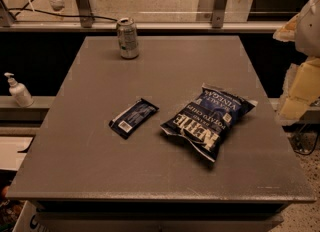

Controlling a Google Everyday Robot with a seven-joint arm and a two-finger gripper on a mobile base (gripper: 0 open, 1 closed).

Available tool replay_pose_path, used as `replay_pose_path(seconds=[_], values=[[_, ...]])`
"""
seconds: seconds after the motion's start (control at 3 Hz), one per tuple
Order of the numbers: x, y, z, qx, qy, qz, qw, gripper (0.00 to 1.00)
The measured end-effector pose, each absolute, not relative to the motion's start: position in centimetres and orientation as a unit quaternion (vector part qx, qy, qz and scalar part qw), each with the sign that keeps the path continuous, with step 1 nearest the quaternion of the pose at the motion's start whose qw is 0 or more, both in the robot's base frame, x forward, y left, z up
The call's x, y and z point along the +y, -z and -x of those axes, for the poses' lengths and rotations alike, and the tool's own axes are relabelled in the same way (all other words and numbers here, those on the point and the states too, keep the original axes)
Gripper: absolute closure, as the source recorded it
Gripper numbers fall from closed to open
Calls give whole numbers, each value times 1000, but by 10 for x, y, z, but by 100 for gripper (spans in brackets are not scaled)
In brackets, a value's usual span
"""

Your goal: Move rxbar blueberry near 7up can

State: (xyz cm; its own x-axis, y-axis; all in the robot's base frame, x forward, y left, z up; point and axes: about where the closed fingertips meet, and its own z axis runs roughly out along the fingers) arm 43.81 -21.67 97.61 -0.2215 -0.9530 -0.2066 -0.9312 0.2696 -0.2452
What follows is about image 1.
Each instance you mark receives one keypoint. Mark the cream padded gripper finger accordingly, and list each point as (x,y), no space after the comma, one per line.
(301,88)

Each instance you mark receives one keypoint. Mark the blue rxbar blueberry wrapper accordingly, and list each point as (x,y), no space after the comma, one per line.
(129,120)

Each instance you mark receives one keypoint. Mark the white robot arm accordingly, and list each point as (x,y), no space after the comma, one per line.
(304,31)

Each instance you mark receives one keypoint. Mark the silver 7up soda can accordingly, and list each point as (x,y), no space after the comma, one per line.
(127,38)

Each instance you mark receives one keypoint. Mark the blue kettle chips bag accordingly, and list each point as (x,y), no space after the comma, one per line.
(206,121)

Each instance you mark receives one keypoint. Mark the white pump soap bottle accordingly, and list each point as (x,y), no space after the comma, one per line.
(19,91)

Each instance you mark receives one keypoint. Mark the white cardboard box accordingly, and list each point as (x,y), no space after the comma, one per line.
(27,221)

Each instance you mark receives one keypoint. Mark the right metal rail bracket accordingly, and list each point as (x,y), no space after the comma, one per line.
(218,13)

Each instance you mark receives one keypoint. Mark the metal rail bracket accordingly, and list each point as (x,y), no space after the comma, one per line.
(218,13)
(85,13)

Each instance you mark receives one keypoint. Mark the left metal rail bracket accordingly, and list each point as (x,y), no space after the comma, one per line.
(85,13)

